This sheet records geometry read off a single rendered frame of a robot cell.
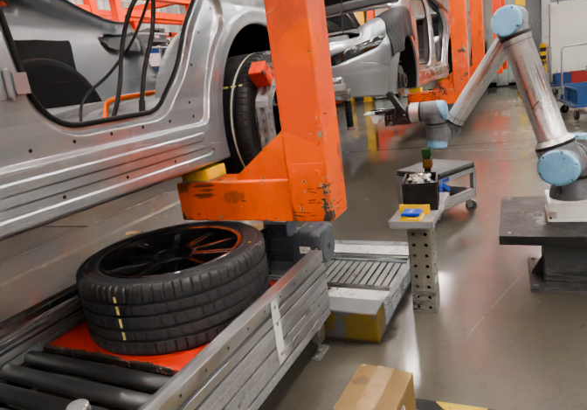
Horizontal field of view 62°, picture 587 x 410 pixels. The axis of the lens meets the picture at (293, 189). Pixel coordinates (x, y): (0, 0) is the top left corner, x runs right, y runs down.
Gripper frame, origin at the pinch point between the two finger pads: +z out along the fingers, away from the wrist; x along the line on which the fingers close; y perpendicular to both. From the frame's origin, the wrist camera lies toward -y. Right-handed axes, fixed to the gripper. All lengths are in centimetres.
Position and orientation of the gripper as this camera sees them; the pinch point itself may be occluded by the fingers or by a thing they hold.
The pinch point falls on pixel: (368, 112)
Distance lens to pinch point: 245.2
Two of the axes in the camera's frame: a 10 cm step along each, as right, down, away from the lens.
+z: -9.0, 0.2, 4.4
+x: 4.3, -2.6, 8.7
